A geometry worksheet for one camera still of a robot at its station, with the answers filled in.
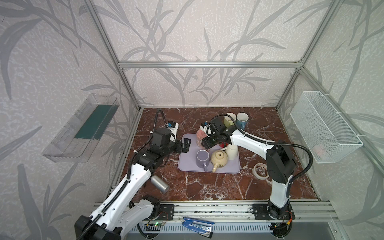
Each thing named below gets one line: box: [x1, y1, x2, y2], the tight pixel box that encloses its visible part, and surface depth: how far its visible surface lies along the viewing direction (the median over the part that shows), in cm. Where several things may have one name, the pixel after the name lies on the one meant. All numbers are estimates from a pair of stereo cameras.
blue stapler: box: [182, 217, 215, 239], surface depth 70 cm
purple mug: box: [195, 149, 210, 172], surface depth 86 cm
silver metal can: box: [150, 175, 170, 194], surface depth 82 cm
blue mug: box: [236, 112, 249, 130], surface depth 104 cm
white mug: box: [221, 144, 239, 161], surface depth 90 cm
